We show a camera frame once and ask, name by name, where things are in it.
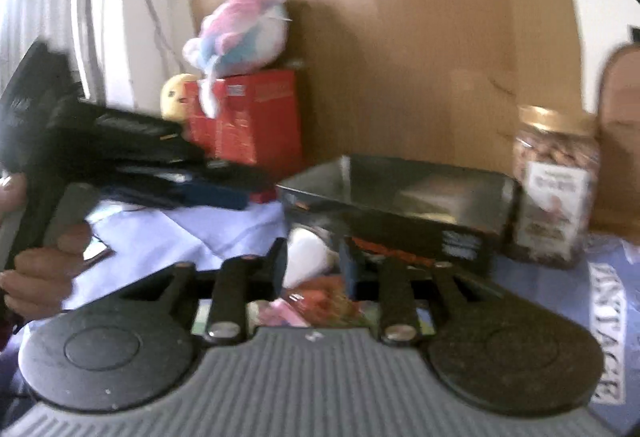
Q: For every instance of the pink blue plush toy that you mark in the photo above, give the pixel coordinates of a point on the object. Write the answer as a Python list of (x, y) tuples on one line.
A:
[(239, 37)]

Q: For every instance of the red snack packet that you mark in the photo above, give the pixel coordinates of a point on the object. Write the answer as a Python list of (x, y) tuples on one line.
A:
[(317, 302)]

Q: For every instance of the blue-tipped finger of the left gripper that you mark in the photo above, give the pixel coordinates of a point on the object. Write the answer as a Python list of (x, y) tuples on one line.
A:
[(176, 197)]

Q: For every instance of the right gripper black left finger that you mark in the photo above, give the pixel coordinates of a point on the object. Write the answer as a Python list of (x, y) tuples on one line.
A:
[(240, 281)]

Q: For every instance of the black storage box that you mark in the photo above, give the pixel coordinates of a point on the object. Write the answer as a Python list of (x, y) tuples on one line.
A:
[(437, 211)]

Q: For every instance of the red gift box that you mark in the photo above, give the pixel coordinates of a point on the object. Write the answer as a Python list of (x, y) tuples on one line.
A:
[(257, 122)]

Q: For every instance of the brown wooden chair back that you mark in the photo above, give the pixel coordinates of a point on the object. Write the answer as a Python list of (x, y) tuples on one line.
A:
[(616, 209)]

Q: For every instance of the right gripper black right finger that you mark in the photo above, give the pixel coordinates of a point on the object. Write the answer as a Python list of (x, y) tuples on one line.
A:
[(385, 281)]

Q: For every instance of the blue printed cloth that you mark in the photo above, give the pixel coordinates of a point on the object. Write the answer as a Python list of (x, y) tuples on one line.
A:
[(601, 293)]

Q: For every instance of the large brown cardboard panel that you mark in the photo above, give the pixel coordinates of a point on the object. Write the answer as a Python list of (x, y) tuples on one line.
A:
[(432, 80)]

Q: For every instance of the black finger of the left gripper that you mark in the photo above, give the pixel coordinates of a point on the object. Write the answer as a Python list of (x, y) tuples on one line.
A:
[(227, 174)]

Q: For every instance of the yellow plush toy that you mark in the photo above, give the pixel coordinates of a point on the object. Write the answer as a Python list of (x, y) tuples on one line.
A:
[(174, 98)]

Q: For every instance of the person's left hand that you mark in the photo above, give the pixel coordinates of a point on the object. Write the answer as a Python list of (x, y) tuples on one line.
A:
[(43, 278)]

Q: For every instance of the nut jar with gold lid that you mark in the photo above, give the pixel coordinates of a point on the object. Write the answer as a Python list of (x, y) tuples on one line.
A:
[(556, 163)]

